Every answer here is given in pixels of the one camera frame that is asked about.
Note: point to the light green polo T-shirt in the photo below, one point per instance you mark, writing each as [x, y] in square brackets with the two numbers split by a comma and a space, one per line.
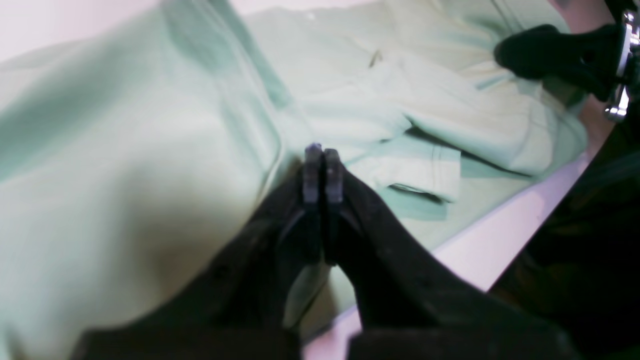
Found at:
[129, 159]

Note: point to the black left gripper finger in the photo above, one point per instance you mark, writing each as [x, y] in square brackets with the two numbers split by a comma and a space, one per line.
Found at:
[235, 308]
[587, 60]
[412, 307]

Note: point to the black gripper body white bracket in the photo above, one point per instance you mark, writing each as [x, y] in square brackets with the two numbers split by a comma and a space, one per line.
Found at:
[624, 98]

